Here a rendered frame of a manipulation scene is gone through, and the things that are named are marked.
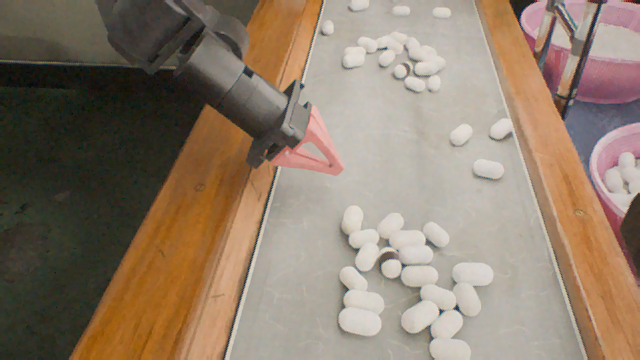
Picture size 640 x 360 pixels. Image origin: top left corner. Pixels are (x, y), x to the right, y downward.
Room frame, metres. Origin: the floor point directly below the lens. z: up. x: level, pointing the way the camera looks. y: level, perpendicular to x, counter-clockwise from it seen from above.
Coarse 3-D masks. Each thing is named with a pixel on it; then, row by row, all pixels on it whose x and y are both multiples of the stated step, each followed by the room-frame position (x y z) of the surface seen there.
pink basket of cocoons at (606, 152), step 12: (612, 132) 0.56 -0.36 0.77; (624, 132) 0.57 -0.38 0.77; (636, 132) 0.58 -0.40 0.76; (600, 144) 0.54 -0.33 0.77; (612, 144) 0.56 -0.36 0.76; (624, 144) 0.57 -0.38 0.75; (636, 144) 0.57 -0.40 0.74; (600, 156) 0.53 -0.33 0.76; (612, 156) 0.55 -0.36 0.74; (636, 156) 0.57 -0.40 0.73; (600, 168) 0.53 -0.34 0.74; (600, 180) 0.47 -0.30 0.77; (600, 192) 0.45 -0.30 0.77; (600, 204) 0.46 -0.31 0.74; (612, 204) 0.43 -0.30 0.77; (612, 216) 0.43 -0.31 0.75; (612, 228) 0.43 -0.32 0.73; (624, 252) 0.42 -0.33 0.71
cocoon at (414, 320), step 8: (416, 304) 0.31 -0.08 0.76; (424, 304) 0.30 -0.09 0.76; (432, 304) 0.30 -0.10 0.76; (408, 312) 0.30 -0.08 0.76; (416, 312) 0.30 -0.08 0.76; (424, 312) 0.30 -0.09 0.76; (432, 312) 0.30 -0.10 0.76; (408, 320) 0.29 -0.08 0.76; (416, 320) 0.29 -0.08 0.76; (424, 320) 0.29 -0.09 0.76; (432, 320) 0.29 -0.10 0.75; (408, 328) 0.29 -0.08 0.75; (416, 328) 0.28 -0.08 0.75; (424, 328) 0.29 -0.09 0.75
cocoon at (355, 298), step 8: (344, 296) 0.32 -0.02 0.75; (352, 296) 0.31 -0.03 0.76; (360, 296) 0.31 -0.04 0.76; (368, 296) 0.31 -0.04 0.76; (376, 296) 0.31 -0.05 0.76; (344, 304) 0.31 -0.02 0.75; (352, 304) 0.31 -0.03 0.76; (360, 304) 0.31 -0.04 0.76; (368, 304) 0.31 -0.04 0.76; (376, 304) 0.31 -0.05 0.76; (376, 312) 0.30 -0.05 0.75
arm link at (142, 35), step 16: (96, 0) 0.52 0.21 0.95; (112, 0) 0.51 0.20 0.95; (128, 0) 0.49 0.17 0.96; (144, 0) 0.48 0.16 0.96; (160, 0) 0.48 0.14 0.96; (112, 16) 0.49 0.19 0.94; (128, 16) 0.48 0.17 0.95; (144, 16) 0.48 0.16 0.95; (160, 16) 0.48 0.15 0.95; (176, 16) 0.48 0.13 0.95; (112, 32) 0.48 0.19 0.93; (128, 32) 0.48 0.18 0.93; (144, 32) 0.48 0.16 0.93; (160, 32) 0.48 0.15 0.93; (176, 32) 0.50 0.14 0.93; (128, 48) 0.48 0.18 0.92; (144, 48) 0.48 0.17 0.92; (160, 48) 0.49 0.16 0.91
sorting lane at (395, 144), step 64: (384, 0) 1.10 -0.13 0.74; (448, 0) 1.09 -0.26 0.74; (320, 64) 0.81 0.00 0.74; (448, 64) 0.81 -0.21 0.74; (384, 128) 0.62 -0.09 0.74; (448, 128) 0.62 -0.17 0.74; (512, 128) 0.62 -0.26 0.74; (320, 192) 0.48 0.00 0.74; (384, 192) 0.48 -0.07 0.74; (448, 192) 0.48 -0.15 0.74; (512, 192) 0.48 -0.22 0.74; (256, 256) 0.38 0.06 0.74; (320, 256) 0.38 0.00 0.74; (448, 256) 0.38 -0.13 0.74; (512, 256) 0.38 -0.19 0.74; (256, 320) 0.30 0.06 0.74; (320, 320) 0.30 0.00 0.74; (384, 320) 0.30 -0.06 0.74; (512, 320) 0.30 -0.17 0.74
